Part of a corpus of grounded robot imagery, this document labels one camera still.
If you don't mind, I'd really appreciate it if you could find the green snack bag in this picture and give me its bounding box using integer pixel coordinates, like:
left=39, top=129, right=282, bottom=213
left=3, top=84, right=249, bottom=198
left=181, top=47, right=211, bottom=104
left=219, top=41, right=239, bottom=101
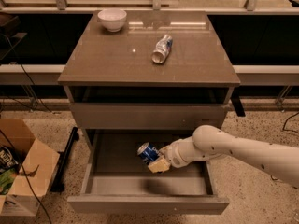
left=0, top=168, right=18, bottom=195

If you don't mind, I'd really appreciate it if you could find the closed grey top drawer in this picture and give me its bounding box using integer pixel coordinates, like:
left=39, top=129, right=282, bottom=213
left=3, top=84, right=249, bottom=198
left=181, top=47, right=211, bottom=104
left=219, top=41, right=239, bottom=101
left=70, top=103, right=228, bottom=131

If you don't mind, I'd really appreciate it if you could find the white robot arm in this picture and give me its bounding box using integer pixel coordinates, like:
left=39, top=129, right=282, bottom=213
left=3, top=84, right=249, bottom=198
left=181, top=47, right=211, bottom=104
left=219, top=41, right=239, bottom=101
left=149, top=125, right=299, bottom=188

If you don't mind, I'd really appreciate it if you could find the silver crushed can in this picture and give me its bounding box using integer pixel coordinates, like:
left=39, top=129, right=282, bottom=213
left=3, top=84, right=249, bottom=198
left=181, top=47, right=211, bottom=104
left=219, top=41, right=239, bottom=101
left=151, top=35, right=173, bottom=64

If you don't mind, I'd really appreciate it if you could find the grey drawer cabinet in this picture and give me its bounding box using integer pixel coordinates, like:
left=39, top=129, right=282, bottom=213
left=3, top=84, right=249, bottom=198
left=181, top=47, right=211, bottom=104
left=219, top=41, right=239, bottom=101
left=57, top=10, right=242, bottom=216

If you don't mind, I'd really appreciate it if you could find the black cable on right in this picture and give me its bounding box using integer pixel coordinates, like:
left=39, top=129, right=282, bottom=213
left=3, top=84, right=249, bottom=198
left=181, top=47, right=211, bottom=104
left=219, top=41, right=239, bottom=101
left=281, top=111, right=299, bottom=135

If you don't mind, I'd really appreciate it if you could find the open grey middle drawer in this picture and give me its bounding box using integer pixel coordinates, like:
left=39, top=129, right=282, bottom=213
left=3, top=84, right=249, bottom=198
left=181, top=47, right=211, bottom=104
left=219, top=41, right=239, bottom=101
left=68, top=131, right=229, bottom=215

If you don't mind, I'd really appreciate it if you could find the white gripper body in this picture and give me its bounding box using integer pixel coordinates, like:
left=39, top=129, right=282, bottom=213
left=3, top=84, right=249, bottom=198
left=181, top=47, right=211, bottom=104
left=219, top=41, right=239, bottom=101
left=160, top=137, right=194, bottom=168

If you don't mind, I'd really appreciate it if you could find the brown cardboard box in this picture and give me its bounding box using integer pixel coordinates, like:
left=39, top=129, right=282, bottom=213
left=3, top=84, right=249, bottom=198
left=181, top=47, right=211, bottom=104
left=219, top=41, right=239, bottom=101
left=0, top=119, right=60, bottom=217

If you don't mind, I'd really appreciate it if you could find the blue pepsi can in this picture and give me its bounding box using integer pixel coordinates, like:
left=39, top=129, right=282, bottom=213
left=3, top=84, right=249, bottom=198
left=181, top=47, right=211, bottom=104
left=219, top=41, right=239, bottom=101
left=137, top=142, right=160, bottom=165

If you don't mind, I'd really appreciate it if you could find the black cable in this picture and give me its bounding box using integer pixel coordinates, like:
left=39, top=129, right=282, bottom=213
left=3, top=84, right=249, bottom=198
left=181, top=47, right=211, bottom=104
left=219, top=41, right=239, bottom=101
left=281, top=111, right=299, bottom=135
left=0, top=35, right=54, bottom=224

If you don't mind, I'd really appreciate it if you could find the dark snack bag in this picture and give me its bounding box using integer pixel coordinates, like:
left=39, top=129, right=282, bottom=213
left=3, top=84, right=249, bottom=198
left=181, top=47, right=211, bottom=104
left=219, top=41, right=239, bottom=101
left=0, top=146, right=19, bottom=174

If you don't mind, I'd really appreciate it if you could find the black floor bar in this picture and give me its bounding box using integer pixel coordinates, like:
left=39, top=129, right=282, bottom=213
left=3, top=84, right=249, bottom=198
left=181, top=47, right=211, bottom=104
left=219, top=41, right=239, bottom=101
left=50, top=127, right=79, bottom=192

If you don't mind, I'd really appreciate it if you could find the black cable on left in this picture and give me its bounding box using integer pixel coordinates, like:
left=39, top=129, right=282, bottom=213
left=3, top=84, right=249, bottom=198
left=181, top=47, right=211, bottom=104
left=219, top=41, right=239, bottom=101
left=0, top=35, right=54, bottom=224

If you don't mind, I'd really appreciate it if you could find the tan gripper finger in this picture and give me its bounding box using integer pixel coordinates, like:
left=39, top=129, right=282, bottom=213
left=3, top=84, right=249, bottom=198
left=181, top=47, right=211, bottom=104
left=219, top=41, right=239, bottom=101
left=149, top=158, right=170, bottom=173

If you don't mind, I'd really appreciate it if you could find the white ceramic bowl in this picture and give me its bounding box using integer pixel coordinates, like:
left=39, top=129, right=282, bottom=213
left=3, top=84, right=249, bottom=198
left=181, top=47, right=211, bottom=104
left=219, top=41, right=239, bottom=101
left=97, top=8, right=127, bottom=32

